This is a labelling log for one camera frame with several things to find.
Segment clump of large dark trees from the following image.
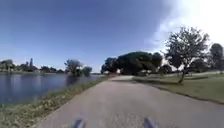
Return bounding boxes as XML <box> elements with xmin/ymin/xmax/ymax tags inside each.
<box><xmin>100</xmin><ymin>50</ymin><xmax>173</xmax><ymax>76</ymax></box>

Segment grey paved path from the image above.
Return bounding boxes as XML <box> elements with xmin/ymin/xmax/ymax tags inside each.
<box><xmin>31</xmin><ymin>75</ymin><xmax>224</xmax><ymax>128</ymax></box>

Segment bushy trees at water's edge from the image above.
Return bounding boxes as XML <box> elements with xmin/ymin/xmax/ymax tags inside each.
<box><xmin>64</xmin><ymin>59</ymin><xmax>93</xmax><ymax>78</ymax></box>

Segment robot's own part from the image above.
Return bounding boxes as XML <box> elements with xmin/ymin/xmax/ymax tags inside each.
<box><xmin>143</xmin><ymin>117</ymin><xmax>158</xmax><ymax>128</ymax></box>
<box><xmin>72</xmin><ymin>118</ymin><xmax>86</xmax><ymax>128</ymax></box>

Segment tree with thin trunk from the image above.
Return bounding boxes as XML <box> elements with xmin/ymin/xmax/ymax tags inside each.
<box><xmin>163</xmin><ymin>25</ymin><xmax>210</xmax><ymax>85</ymax></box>

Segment lake water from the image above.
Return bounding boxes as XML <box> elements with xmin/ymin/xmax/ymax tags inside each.
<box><xmin>0</xmin><ymin>72</ymin><xmax>101</xmax><ymax>107</ymax></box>

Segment distant tree line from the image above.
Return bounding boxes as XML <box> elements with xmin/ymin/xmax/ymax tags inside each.
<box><xmin>0</xmin><ymin>57</ymin><xmax>66</xmax><ymax>74</ymax></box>

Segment grass field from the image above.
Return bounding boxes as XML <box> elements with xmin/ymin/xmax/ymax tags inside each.
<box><xmin>133</xmin><ymin>70</ymin><xmax>224</xmax><ymax>105</ymax></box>

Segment grass verge beside water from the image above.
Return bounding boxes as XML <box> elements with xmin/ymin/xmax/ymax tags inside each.
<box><xmin>0</xmin><ymin>75</ymin><xmax>116</xmax><ymax>128</ymax></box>

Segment distant dark trees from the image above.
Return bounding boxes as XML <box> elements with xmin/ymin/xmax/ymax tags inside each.
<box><xmin>188</xmin><ymin>43</ymin><xmax>224</xmax><ymax>73</ymax></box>

